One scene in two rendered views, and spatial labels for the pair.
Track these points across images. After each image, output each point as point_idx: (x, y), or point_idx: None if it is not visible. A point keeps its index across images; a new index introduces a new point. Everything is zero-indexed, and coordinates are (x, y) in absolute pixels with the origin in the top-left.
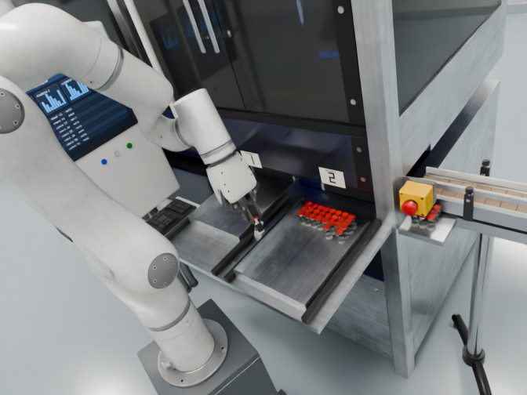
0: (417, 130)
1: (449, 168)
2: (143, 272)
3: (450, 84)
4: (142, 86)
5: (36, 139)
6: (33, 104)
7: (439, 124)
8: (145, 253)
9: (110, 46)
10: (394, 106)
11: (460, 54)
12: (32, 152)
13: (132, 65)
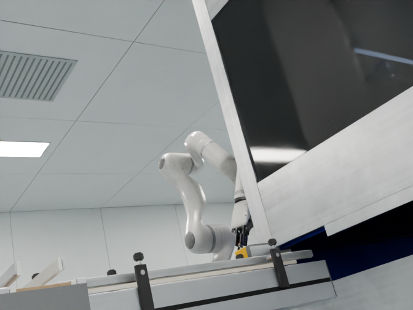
0: (289, 202)
1: (407, 294)
2: (184, 235)
3: (354, 156)
4: (208, 158)
5: (168, 172)
6: (168, 162)
7: (340, 205)
8: (187, 228)
9: (202, 143)
10: (248, 173)
11: (372, 117)
12: (169, 176)
13: (206, 149)
